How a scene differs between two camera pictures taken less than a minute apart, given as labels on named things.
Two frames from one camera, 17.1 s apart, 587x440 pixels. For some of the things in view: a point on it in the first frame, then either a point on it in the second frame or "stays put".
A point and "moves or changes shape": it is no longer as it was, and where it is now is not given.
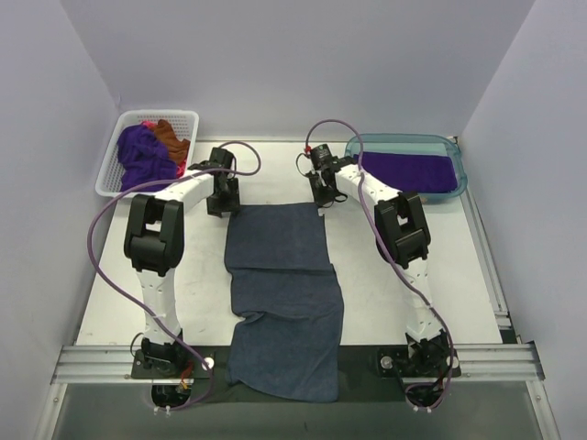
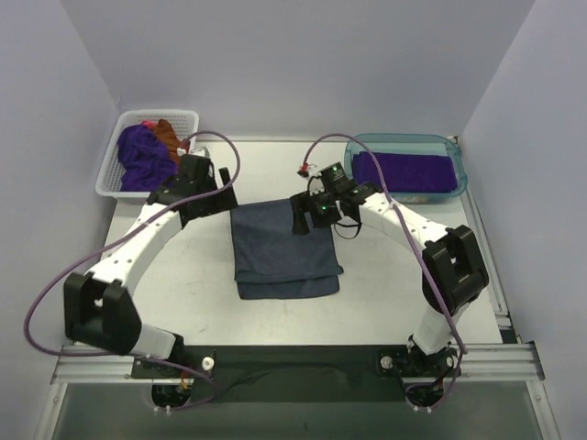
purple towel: (411, 172) stays put
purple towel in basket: (143, 159) stays put
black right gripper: (324, 192) to (304, 209)
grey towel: (283, 343) moves or changes shape
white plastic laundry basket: (184, 122) stays put
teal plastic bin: (441, 145) stays put
